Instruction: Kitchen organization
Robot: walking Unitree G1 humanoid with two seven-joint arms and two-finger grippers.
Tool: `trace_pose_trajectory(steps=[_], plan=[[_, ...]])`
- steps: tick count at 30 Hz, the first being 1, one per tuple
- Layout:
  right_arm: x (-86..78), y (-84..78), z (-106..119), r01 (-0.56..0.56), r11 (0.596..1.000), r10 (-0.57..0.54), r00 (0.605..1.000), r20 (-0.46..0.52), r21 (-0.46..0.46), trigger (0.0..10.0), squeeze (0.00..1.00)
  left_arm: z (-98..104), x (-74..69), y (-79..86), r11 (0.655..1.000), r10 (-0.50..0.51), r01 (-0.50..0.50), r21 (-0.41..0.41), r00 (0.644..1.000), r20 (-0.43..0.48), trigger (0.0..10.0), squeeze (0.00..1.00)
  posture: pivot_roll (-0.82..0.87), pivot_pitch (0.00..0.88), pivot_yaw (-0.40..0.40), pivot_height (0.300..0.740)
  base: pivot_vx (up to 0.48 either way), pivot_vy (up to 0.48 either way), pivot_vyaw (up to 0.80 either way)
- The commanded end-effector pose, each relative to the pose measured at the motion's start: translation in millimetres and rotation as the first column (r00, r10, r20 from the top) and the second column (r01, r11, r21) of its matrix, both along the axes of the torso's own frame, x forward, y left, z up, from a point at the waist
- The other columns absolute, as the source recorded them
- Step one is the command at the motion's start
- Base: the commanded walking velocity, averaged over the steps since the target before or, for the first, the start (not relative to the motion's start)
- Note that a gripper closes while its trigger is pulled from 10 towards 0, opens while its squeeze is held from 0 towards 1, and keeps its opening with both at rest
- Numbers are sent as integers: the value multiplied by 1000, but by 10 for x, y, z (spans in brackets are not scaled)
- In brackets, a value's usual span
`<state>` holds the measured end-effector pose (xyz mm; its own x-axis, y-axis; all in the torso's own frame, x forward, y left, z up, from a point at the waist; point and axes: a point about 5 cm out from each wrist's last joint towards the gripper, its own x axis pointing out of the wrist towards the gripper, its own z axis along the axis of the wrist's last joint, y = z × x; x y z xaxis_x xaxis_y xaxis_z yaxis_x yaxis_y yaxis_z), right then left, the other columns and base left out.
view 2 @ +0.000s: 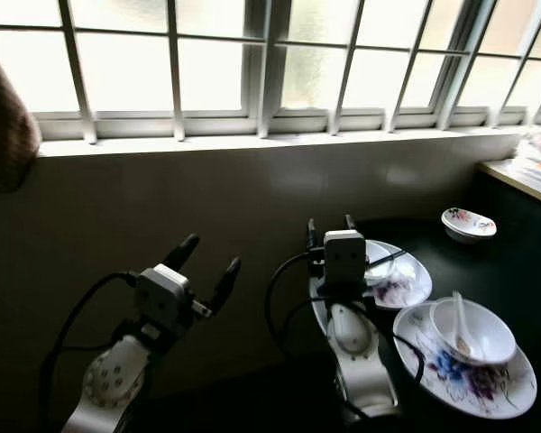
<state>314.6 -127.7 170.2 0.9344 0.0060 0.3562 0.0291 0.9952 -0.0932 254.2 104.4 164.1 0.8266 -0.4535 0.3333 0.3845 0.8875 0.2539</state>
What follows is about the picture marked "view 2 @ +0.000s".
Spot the beige top side cabinet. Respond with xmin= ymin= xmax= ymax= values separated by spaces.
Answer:
xmin=478 ymin=159 xmax=541 ymax=211

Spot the dark chopstick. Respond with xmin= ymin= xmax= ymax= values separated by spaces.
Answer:
xmin=366 ymin=252 xmax=407 ymax=271
xmin=366 ymin=249 xmax=408 ymax=268

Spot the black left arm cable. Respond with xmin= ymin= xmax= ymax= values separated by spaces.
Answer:
xmin=39 ymin=271 xmax=141 ymax=425

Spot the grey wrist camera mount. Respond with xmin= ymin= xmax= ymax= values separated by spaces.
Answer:
xmin=135 ymin=264 xmax=195 ymax=336
xmin=323 ymin=229 xmax=368 ymax=288

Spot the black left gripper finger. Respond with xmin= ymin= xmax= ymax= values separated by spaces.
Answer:
xmin=210 ymin=257 xmax=242 ymax=315
xmin=164 ymin=233 xmax=202 ymax=270

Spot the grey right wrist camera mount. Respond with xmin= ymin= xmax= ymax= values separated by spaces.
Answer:
xmin=323 ymin=229 xmax=368 ymax=288

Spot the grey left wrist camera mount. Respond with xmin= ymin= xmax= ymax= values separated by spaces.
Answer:
xmin=135 ymin=264 xmax=195 ymax=336

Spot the large white floral plate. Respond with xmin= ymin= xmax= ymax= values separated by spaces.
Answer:
xmin=393 ymin=300 xmax=538 ymax=419

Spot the small white floral plate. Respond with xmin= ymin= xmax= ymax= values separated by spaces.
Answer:
xmin=311 ymin=240 xmax=433 ymax=310

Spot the white ceramic bowl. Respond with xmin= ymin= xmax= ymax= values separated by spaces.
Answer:
xmin=431 ymin=296 xmax=517 ymax=366

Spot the black round table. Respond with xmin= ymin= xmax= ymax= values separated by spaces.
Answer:
xmin=309 ymin=215 xmax=541 ymax=425

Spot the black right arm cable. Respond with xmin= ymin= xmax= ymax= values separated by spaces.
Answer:
xmin=263 ymin=251 xmax=425 ymax=416

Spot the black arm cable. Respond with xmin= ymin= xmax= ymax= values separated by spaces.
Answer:
xmin=263 ymin=251 xmax=425 ymax=416
xmin=39 ymin=271 xmax=141 ymax=425

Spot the striped brown hanging towel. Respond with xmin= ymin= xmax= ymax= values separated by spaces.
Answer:
xmin=0 ymin=36 xmax=42 ymax=193

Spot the white grilled window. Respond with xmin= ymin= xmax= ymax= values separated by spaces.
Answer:
xmin=0 ymin=0 xmax=541 ymax=143

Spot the small floral dipping bowl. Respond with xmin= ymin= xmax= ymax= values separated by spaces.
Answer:
xmin=441 ymin=207 xmax=498 ymax=244

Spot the white ceramic soup spoon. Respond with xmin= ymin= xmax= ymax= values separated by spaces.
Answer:
xmin=451 ymin=290 xmax=485 ymax=358

